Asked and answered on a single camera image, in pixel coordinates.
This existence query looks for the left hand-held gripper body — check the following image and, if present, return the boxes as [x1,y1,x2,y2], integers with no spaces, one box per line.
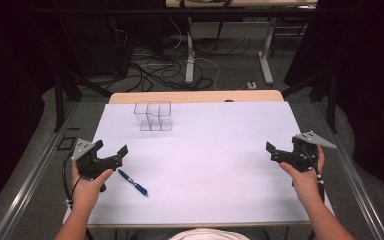
[71,137,124,180]

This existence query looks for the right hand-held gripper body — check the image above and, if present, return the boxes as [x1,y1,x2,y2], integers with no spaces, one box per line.
[269,130,337,174]

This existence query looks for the person's left hand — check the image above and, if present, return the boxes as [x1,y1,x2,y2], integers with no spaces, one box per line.
[70,161,114,215]

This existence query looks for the person's right hand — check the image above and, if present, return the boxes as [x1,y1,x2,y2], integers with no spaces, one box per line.
[278,144,326,208]

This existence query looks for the blue pen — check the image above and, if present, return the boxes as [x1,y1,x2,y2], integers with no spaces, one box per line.
[117,168,150,198]

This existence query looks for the clear acrylic organiser box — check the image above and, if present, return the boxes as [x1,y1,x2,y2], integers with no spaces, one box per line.
[133,100,174,132]

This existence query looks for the black metal stand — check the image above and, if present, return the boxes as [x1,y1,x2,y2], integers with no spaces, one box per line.
[280,68,340,135]
[53,64,114,133]

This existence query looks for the white table mat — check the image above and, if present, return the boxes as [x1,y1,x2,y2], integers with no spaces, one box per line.
[63,100,335,228]

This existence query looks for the wooden table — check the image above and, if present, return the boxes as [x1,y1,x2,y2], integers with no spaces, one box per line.
[63,89,335,232]

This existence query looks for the dark curtain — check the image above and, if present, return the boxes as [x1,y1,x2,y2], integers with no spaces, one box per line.
[283,0,384,201]
[0,0,59,223]

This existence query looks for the person's white shirt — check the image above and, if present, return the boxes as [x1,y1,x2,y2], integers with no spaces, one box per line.
[168,227,251,240]

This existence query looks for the white-legged desk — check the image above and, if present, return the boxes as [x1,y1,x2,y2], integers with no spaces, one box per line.
[164,0,319,86]

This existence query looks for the black horizontal bar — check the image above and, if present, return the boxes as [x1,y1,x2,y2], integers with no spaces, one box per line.
[29,7,318,16]

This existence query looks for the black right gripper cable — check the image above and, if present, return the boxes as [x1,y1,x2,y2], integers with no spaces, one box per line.
[296,143,326,205]

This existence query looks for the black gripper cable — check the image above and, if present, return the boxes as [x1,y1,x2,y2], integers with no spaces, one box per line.
[296,143,326,205]
[61,150,83,210]

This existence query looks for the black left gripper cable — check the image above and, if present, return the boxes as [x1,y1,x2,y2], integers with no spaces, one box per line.
[61,150,83,210]

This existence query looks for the aluminium floor rail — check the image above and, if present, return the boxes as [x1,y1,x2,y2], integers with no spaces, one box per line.
[312,100,384,240]
[0,100,82,240]

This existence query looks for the tangle of black floor cables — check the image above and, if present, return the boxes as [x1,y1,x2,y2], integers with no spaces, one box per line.
[104,36,252,94]

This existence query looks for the white floor cable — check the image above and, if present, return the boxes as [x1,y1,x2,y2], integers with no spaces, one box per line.
[166,16,222,92]

